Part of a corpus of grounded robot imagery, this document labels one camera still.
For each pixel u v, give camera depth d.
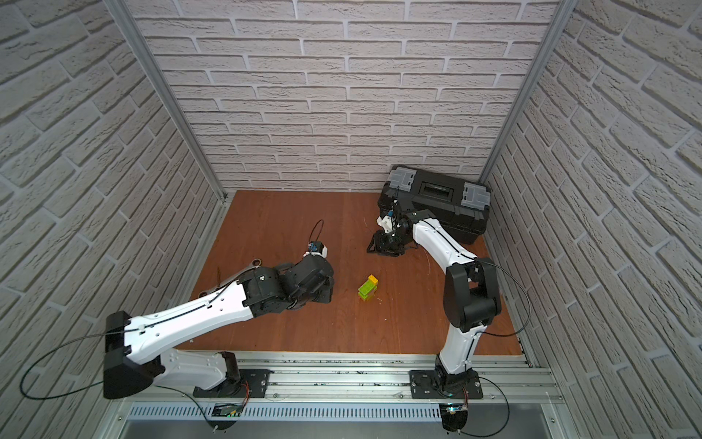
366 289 0.86
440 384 0.66
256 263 0.97
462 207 0.94
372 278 0.85
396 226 0.68
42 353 0.55
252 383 0.75
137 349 0.39
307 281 0.52
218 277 0.95
